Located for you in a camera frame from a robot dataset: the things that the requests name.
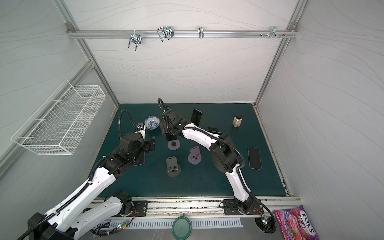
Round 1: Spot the phone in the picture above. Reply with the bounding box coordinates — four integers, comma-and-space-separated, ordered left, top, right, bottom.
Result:
248, 147, 262, 170
133, 152, 146, 166
207, 127, 223, 136
191, 109, 203, 127
165, 133, 178, 142

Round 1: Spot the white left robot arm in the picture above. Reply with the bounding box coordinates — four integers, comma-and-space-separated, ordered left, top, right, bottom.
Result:
19, 131, 156, 240

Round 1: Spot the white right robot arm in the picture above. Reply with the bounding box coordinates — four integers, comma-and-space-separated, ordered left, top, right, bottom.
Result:
160, 106, 256, 215

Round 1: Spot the grey phone stand middle back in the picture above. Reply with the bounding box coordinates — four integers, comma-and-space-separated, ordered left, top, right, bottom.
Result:
168, 140, 181, 151

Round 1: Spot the grey phone stand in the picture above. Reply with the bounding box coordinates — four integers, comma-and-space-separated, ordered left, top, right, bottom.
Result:
168, 140, 181, 151
166, 157, 181, 178
188, 146, 202, 165

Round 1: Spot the grey phone stand left front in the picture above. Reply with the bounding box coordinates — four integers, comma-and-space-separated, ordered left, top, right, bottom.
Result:
166, 157, 181, 178

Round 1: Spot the grey phone stand right front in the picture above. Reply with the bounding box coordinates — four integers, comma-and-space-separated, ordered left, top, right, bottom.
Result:
188, 146, 202, 165

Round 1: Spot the phone on horizontal stand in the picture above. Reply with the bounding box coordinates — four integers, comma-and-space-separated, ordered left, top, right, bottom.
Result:
207, 127, 223, 136

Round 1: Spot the blue white ceramic bowl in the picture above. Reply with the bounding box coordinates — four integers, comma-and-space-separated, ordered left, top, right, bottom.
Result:
144, 116, 160, 130

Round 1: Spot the green round lid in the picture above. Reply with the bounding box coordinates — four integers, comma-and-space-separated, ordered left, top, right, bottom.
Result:
172, 216, 192, 240

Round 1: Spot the metal clamp middle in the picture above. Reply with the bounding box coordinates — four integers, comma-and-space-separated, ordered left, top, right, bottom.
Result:
157, 26, 175, 42

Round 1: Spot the metal clamp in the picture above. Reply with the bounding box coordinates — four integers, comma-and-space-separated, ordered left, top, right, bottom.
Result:
128, 31, 142, 51
157, 26, 175, 42

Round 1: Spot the metal clamp left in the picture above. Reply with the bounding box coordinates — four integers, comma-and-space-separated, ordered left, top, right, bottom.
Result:
128, 31, 142, 51

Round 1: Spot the black round fan floor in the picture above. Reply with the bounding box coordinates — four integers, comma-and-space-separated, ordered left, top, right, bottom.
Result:
255, 216, 277, 234

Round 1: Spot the purple candy bag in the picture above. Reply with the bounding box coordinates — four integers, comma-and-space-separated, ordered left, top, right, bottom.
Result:
274, 206, 319, 240

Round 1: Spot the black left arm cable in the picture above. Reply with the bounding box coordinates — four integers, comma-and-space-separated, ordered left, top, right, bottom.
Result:
117, 110, 139, 140

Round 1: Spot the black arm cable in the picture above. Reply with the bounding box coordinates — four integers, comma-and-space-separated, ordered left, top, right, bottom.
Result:
157, 98, 277, 233
117, 110, 139, 140

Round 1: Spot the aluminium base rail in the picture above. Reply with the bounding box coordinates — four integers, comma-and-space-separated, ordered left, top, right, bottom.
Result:
55, 196, 302, 230

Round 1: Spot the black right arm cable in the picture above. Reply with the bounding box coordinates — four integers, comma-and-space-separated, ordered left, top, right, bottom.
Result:
157, 98, 277, 233

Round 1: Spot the white wire basket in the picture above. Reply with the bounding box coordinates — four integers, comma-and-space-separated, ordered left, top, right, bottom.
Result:
11, 80, 106, 156

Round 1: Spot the aluminium overhead rail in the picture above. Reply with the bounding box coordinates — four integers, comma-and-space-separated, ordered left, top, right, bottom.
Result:
67, 29, 299, 39

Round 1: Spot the metal bracket right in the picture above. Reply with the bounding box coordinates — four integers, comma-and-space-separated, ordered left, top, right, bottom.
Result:
260, 27, 287, 39

